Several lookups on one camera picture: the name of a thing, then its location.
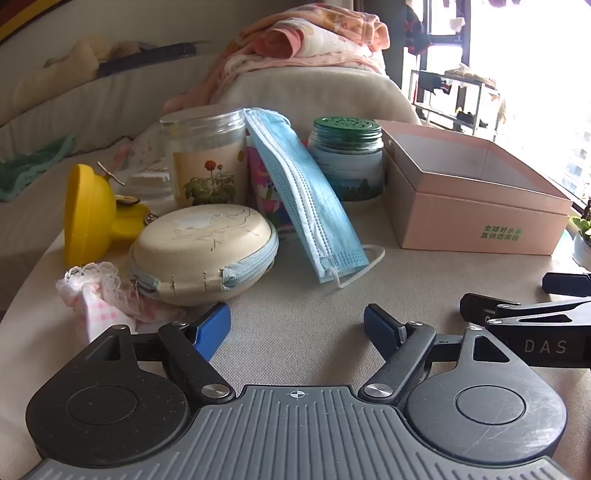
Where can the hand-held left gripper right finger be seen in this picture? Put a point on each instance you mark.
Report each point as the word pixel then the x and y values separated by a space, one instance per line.
pixel 381 330

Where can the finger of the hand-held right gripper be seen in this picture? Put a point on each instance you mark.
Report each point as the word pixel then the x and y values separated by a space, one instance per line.
pixel 508 311
pixel 568 282

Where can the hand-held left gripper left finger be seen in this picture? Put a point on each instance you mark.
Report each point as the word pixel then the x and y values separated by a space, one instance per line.
pixel 214 330

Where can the cream round zip case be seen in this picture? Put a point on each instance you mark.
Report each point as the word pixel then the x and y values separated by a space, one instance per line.
pixel 198 249

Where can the pink cardboard box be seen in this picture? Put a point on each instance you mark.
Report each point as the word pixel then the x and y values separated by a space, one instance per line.
pixel 461 217

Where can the pink checked lace cloth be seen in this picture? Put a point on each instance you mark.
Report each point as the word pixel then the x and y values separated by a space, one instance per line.
pixel 101 314

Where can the colourful cartoon tissue packet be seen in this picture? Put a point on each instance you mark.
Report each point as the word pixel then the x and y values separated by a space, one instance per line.
pixel 265 194

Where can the blue face mask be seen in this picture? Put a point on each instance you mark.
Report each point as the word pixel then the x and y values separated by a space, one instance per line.
pixel 304 184

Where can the yellow plastic toy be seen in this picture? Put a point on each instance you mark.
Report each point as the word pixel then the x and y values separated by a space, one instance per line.
pixel 87 207

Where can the potted plant in white pot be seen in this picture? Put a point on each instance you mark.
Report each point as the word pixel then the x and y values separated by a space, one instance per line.
pixel 582 244

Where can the clear plastic packet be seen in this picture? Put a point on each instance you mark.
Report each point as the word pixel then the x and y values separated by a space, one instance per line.
pixel 147 180

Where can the green lid glass jar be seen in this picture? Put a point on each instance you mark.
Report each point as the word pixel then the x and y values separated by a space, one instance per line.
pixel 346 161

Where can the clear jar with flower label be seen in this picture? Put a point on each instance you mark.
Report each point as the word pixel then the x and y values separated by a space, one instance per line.
pixel 203 152

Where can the metal shoe rack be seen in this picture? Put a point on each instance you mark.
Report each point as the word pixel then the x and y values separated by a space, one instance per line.
pixel 480 92

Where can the green cloth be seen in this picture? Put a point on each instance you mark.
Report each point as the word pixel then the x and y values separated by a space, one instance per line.
pixel 27 170

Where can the dark blue cloth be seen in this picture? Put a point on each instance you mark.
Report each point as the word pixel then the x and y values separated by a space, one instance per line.
pixel 147 55

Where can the dark hanging garment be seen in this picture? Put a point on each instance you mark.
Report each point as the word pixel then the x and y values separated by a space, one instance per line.
pixel 415 32

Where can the pink printed blanket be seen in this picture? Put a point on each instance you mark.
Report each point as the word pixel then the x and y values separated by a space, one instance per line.
pixel 314 41

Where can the beige plush cloth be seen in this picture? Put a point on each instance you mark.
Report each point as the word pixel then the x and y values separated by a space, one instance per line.
pixel 60 74

